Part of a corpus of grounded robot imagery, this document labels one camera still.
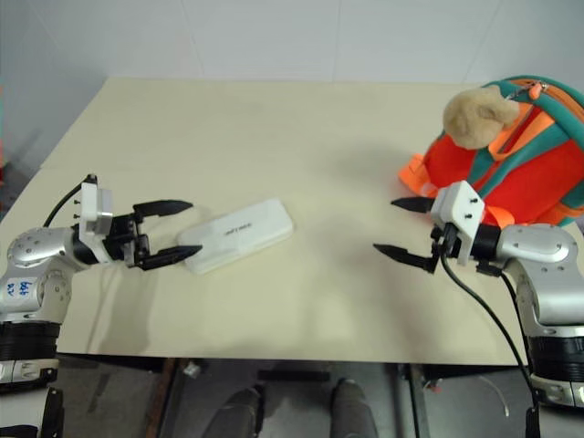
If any dark rounded shape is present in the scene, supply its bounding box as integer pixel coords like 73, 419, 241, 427
213, 386, 266, 438
329, 378, 374, 438

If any metal table leg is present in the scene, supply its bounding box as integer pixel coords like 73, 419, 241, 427
393, 363, 431, 438

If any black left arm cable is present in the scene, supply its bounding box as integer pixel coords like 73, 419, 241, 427
42, 173, 99, 228

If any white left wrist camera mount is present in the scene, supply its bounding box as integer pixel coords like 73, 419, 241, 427
74, 181, 116, 265

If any thin white cable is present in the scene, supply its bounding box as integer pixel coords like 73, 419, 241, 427
477, 381, 511, 419

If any beige plush toy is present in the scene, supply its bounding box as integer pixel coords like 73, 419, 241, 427
443, 84, 521, 151

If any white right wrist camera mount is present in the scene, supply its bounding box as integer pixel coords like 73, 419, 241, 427
430, 180, 486, 266

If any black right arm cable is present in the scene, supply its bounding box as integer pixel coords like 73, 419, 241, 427
430, 226, 544, 438

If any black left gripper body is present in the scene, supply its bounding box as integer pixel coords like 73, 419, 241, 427
101, 209, 151, 270

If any orange and green backpack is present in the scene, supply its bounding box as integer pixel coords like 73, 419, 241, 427
396, 77, 584, 230

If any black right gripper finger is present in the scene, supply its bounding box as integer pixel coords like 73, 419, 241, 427
372, 243, 442, 275
390, 195, 442, 214

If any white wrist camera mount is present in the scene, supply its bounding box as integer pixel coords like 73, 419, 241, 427
74, 181, 116, 265
430, 180, 486, 266

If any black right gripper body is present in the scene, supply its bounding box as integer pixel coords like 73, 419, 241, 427
430, 222, 459, 265

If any white rectangular box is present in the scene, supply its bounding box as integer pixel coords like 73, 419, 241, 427
176, 196, 296, 276

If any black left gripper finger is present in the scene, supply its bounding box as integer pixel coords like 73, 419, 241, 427
131, 198, 195, 224
140, 245, 203, 273

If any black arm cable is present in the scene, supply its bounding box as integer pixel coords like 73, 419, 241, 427
42, 173, 99, 228
430, 226, 544, 438

